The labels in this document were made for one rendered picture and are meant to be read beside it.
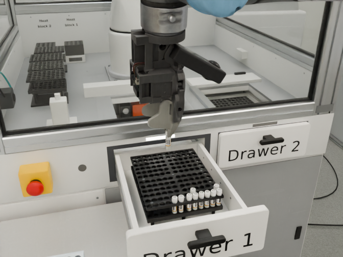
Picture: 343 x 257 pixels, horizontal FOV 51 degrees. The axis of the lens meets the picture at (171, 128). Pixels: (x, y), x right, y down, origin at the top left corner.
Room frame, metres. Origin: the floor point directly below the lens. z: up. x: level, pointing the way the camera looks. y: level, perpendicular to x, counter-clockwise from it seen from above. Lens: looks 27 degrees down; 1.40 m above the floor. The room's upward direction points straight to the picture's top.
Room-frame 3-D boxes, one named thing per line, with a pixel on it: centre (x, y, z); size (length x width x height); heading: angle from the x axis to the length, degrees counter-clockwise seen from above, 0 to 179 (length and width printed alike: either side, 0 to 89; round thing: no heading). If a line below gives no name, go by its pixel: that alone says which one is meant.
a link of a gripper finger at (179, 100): (0.59, -0.01, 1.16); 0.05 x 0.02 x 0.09; 19
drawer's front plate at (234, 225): (0.54, -0.06, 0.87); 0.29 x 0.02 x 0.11; 105
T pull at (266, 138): (0.90, -0.28, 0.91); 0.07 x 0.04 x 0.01; 105
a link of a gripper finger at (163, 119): (0.59, 0.02, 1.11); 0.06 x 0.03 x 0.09; 109
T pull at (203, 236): (0.51, -0.06, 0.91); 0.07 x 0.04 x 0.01; 105
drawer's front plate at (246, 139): (0.93, -0.28, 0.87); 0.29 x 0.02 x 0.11; 105
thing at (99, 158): (1.32, 0.12, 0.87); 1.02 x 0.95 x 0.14; 105
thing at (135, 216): (0.74, 0.00, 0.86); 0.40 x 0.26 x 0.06; 15
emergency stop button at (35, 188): (0.71, 0.33, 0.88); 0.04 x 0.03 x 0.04; 105
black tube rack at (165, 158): (0.73, 0.00, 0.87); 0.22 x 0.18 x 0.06; 15
